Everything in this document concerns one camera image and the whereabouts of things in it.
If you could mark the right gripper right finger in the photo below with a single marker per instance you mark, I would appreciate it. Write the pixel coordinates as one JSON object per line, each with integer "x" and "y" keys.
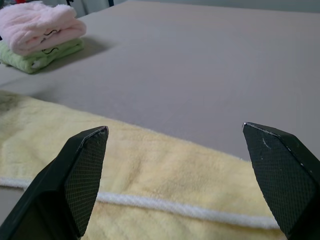
{"x": 287, "y": 180}

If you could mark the green folded towel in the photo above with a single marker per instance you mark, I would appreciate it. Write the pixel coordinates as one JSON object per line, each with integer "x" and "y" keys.
{"x": 22, "y": 62}

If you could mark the pink folded towel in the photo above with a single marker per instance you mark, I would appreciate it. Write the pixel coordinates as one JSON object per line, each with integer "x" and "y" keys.
{"x": 37, "y": 27}

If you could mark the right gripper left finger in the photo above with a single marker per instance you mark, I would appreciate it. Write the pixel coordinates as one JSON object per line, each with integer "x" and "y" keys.
{"x": 50, "y": 195}

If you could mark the yellow towel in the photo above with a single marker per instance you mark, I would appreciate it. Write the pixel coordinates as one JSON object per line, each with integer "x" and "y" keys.
{"x": 162, "y": 170}

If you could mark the small red object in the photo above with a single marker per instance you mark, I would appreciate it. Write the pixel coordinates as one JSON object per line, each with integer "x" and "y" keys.
{"x": 23, "y": 1}

